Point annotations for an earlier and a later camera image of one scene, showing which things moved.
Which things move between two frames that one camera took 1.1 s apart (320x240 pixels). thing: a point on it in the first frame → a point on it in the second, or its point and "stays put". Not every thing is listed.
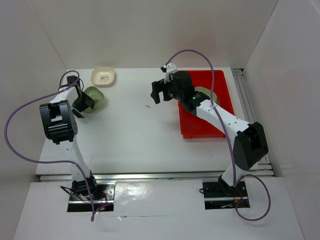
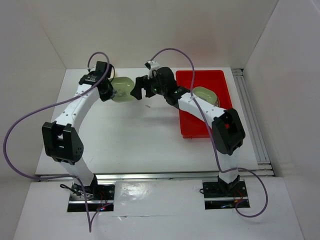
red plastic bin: x=193 y=126 stays put
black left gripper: x=88 y=102 → x=110 y=94
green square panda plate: x=95 y=93 → x=123 y=85
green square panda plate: x=205 y=91 stays put
